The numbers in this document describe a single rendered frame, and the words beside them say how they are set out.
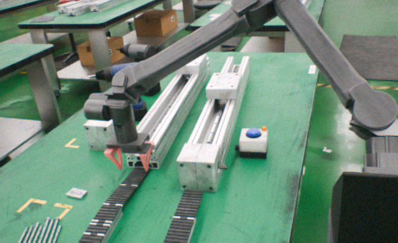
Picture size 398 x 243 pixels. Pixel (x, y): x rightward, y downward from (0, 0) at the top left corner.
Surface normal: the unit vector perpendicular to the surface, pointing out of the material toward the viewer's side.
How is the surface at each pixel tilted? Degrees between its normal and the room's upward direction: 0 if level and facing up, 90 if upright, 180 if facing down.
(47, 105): 90
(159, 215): 0
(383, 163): 49
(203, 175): 90
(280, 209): 0
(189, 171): 90
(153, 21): 88
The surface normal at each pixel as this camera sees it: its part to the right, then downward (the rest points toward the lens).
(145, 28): -0.30, 0.44
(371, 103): -0.32, -0.33
